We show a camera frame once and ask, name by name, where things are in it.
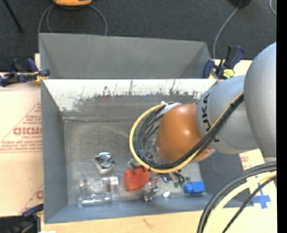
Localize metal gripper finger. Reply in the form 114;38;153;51
146;182;161;192
143;190;159;202

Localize red-orange toy block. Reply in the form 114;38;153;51
123;166;152;192

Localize blue plastic block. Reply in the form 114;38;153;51
183;181;206;195

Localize clear plastic bottle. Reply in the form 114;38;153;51
77;176;120;207

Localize silver square metal piece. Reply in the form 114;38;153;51
94;151;116;175

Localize grey metal bin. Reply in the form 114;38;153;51
38;32;254;224

